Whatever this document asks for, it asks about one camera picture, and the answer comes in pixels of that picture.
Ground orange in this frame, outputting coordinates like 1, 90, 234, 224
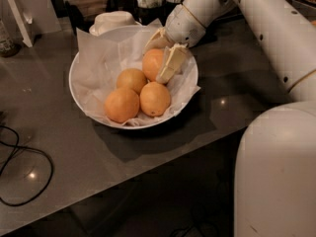
139, 82, 171, 117
142, 48, 164, 81
117, 68, 147, 94
104, 88, 139, 123

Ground black cup middle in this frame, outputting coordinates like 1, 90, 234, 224
162, 2, 177, 21

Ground black cable on table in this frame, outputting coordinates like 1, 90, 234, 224
0, 124, 54, 207

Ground glass bottle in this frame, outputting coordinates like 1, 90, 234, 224
0, 19, 19, 57

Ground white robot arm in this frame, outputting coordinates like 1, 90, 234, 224
147, 0, 316, 237

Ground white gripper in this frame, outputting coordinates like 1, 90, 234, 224
143, 4, 205, 84

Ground black cup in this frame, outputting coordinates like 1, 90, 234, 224
137, 7, 163, 26
162, 2, 177, 21

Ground white sign holder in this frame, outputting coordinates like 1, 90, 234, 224
7, 0, 35, 47

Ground white bowl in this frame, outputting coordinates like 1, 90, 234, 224
68, 24, 199, 130

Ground cables on floor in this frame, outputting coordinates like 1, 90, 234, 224
168, 214, 231, 237

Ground white paper liner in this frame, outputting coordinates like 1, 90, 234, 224
70, 18, 201, 127

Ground black cup left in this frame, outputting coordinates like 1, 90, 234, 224
137, 7, 163, 26

